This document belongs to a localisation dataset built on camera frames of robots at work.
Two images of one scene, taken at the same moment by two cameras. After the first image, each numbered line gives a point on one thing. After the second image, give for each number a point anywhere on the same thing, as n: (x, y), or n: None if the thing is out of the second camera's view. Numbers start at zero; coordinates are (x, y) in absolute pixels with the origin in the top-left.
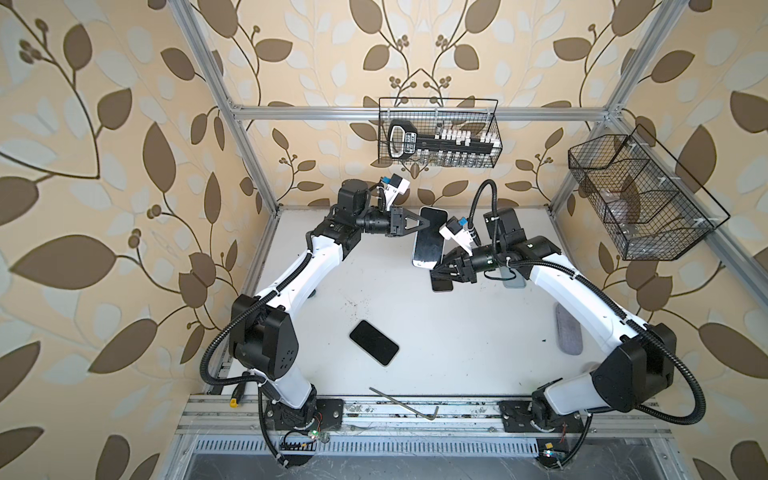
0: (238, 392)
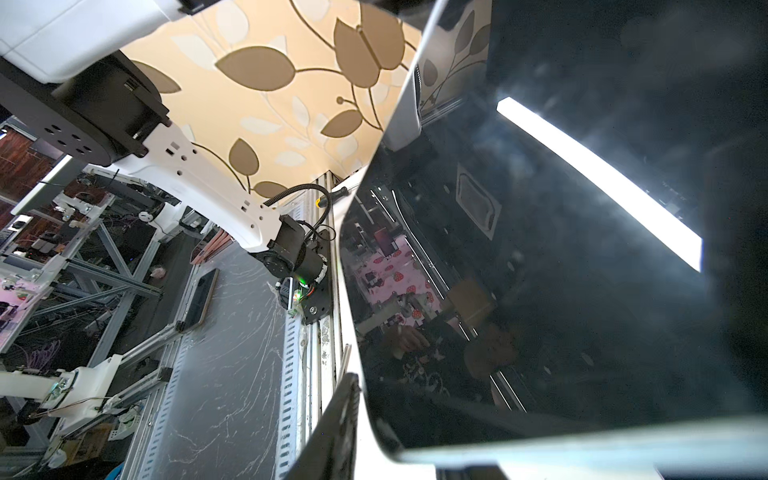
0: (323, 201)
